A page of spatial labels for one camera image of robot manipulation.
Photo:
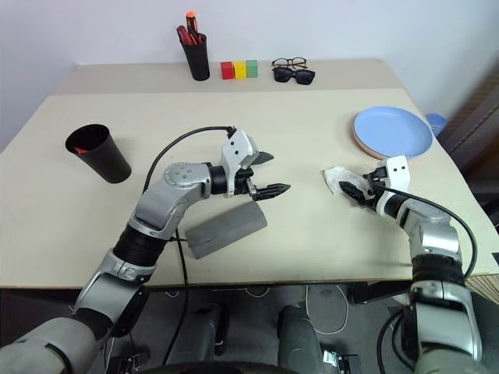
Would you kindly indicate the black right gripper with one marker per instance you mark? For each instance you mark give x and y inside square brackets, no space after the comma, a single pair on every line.
[373,191]

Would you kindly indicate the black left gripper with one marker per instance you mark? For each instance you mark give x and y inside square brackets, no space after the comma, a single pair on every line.
[243,183]

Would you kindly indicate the white tissue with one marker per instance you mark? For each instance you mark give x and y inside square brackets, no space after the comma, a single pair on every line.
[337,175]

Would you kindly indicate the grey glasses case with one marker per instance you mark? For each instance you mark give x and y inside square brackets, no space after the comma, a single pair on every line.
[226,230]

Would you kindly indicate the blue round plate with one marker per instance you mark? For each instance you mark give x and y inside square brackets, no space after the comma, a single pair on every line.
[393,130]

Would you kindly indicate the red black marker pen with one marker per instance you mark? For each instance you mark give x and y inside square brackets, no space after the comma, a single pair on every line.
[81,150]

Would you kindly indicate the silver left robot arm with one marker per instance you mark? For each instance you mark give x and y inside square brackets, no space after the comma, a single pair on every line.
[171,195]

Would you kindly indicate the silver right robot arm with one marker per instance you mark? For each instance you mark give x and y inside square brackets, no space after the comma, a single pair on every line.
[436,233]

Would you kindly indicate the pink round plate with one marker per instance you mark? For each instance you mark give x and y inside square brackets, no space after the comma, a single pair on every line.
[368,152]

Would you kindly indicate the black sunglasses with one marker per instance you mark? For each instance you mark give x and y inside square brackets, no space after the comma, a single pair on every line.
[304,78]

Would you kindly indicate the green wooden block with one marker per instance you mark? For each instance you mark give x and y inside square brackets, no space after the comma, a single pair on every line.
[252,69]

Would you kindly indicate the yellow wooden block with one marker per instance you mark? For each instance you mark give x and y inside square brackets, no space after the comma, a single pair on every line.
[240,70]

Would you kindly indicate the blue plastic container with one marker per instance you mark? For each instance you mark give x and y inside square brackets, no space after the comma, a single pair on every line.
[436,124]

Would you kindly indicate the red wooden block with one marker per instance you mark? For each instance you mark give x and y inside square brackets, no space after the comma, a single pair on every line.
[227,71]

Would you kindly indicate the black tool holder cup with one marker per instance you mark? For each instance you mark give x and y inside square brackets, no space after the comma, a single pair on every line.
[197,62]

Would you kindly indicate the dark rounded shape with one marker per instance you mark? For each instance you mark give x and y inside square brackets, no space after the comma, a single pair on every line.
[210,331]
[300,339]

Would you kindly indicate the black plastic cup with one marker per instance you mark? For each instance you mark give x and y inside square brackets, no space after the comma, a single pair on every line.
[105,163]

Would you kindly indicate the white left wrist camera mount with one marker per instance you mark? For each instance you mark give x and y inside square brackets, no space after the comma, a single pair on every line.
[238,150]

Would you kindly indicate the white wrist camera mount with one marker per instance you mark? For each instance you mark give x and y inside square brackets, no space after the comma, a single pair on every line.
[397,171]
[238,150]

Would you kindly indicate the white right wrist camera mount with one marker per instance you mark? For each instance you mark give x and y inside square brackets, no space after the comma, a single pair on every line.
[397,171]

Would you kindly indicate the black table support bracket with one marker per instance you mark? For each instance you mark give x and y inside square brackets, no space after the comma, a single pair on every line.
[374,294]

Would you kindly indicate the dark frame clear glasses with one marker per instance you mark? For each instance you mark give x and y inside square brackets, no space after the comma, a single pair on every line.
[298,63]

